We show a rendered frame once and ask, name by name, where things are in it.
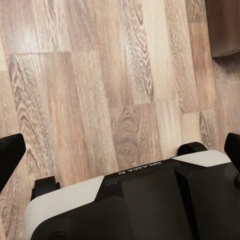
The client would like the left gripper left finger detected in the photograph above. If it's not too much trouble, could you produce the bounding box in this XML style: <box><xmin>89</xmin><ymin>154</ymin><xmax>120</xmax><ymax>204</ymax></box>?
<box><xmin>0</xmin><ymin>133</ymin><xmax>26</xmax><ymax>193</ymax></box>

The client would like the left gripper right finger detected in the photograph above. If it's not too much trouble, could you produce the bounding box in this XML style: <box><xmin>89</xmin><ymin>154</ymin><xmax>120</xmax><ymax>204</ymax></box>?
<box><xmin>224</xmin><ymin>133</ymin><xmax>240</xmax><ymax>173</ymax></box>

